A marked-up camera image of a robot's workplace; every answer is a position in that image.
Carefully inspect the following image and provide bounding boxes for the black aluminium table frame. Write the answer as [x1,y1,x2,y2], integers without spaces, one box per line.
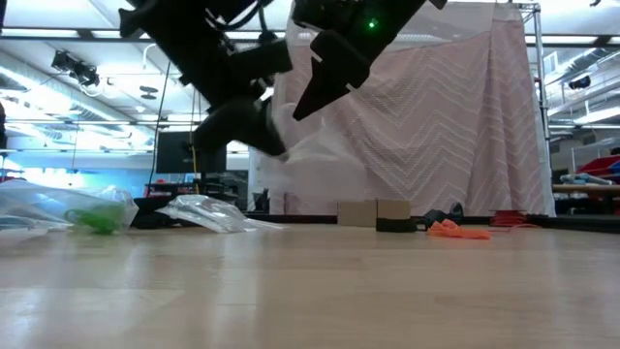
[0,212,620,234]

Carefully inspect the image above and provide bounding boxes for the black left wrist camera cable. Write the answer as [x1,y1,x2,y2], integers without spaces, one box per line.
[205,0,275,45]

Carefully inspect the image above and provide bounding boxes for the yellow hanging cable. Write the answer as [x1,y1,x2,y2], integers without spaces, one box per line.
[190,86,201,201]

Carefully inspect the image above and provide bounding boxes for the white cabinet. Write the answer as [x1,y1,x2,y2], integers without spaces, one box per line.
[247,144,272,205]

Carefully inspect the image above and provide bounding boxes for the orange rubber band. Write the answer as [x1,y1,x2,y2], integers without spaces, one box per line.
[426,218,491,241]

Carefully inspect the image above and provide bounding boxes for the long green rubber band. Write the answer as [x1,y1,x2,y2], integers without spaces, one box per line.
[65,206,128,235]

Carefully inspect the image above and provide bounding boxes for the red black tape roll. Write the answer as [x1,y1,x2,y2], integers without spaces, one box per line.
[489,209,529,228]

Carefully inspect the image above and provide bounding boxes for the black computer monitor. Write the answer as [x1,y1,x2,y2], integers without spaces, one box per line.
[155,129,229,175]

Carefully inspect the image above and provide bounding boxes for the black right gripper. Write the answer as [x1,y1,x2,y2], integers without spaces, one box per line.
[293,0,427,122]

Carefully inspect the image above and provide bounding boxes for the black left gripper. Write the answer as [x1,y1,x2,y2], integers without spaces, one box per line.
[193,52,290,159]

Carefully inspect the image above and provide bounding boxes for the silver metal rack pole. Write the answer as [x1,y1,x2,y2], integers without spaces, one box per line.
[508,2,557,218]

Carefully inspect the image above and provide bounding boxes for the black ceiling track lights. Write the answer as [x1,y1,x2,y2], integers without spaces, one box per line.
[50,49,102,89]

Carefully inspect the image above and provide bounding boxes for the red storage bin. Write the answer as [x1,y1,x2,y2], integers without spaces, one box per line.
[575,153,620,177]

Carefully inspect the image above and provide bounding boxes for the wooden side table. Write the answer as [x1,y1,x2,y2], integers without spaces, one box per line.
[551,182,620,197]

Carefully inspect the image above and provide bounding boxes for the small cardboard box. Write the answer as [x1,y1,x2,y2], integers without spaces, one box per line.
[337,199,412,228]

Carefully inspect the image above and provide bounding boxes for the pink chevron cloth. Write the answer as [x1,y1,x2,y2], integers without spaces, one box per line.
[268,0,556,218]

